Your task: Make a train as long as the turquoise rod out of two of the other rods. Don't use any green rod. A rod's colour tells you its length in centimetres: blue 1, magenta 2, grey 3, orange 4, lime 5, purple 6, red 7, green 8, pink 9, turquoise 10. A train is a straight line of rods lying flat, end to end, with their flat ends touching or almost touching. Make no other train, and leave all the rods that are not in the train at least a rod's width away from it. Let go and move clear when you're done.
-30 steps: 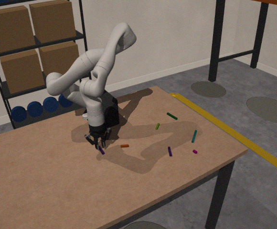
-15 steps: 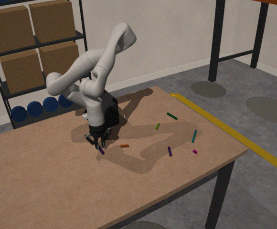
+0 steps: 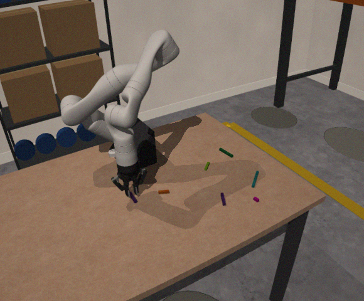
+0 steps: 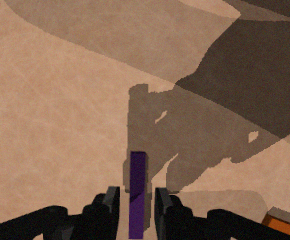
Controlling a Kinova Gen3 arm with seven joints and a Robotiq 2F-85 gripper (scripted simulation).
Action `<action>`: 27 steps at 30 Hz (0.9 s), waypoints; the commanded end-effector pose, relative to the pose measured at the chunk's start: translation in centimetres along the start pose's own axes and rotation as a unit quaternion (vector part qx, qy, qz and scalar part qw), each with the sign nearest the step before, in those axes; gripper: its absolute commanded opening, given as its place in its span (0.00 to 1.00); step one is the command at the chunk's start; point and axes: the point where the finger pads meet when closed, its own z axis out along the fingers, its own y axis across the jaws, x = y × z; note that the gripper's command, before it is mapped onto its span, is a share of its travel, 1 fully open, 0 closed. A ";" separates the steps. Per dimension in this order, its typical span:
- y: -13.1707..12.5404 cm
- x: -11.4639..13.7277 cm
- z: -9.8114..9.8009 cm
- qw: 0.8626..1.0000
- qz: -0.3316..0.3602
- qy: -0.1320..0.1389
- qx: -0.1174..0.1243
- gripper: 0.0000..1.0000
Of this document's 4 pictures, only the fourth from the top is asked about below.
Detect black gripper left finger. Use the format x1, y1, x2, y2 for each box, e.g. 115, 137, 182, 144
0, 186, 120, 240

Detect purple rod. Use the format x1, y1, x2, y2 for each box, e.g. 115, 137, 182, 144
129, 151, 146, 240

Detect orange rod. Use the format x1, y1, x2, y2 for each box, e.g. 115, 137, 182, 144
261, 214, 290, 235

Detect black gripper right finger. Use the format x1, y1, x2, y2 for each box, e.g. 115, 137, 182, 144
154, 187, 290, 240

